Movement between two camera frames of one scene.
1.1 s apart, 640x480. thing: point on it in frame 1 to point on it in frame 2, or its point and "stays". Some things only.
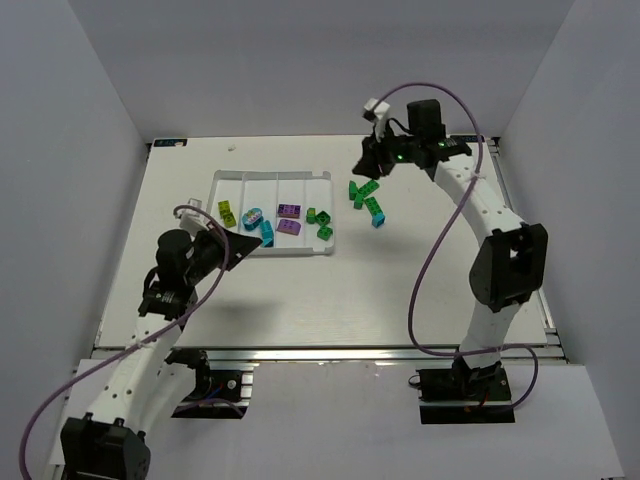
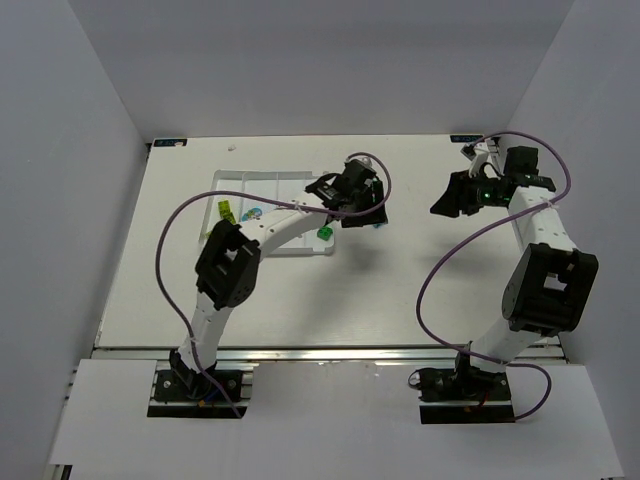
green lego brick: x=324 y=232 stays
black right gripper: x=376 y=158 to x=461 y=190
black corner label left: x=169 y=142 stays
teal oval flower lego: x=252 y=218 stays
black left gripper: x=220 y=245 to x=367 y=209
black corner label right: x=472 y=138 stays
